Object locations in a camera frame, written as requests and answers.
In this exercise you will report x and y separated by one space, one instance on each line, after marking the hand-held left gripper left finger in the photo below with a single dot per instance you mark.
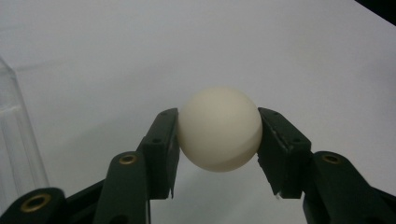
162 155

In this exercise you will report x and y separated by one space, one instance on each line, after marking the white egg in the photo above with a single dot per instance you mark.
219 129

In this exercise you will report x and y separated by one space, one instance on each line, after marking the clear plastic container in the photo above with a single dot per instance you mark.
15 140

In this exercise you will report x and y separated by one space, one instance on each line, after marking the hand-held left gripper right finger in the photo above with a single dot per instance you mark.
283 155

